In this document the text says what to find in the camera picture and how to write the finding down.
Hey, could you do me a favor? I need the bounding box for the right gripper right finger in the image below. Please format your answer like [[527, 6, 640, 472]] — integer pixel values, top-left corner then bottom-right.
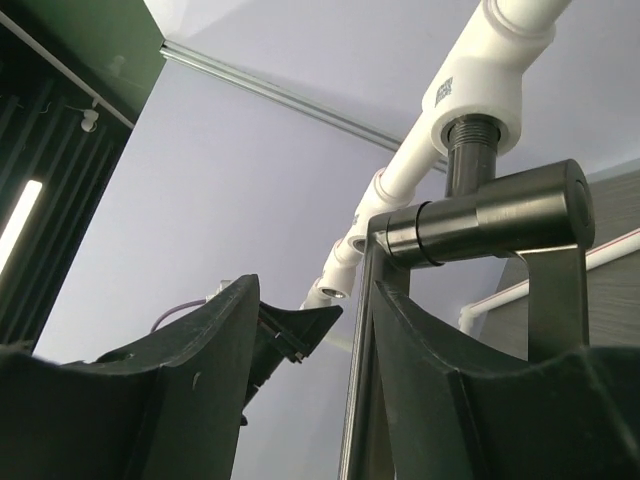
[[373, 282, 639, 479]]

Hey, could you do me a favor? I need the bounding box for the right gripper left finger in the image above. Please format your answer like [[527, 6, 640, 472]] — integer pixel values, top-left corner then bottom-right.
[[1, 274, 260, 479]]

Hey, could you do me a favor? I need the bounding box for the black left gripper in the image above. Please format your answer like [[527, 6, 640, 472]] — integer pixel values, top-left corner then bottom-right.
[[243, 302, 343, 408]]

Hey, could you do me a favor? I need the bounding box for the dark metal long faucet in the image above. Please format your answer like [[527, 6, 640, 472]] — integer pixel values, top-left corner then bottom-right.
[[339, 115, 595, 479]]

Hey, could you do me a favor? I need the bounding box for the white PVC pipe frame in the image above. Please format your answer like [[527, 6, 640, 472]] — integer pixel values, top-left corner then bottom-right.
[[298, 0, 640, 334]]

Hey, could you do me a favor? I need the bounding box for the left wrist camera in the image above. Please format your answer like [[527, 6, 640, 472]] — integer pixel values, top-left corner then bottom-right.
[[204, 279, 233, 302]]

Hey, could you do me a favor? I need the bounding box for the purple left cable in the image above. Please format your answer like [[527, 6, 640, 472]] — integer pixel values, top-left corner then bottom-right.
[[151, 298, 209, 332]]

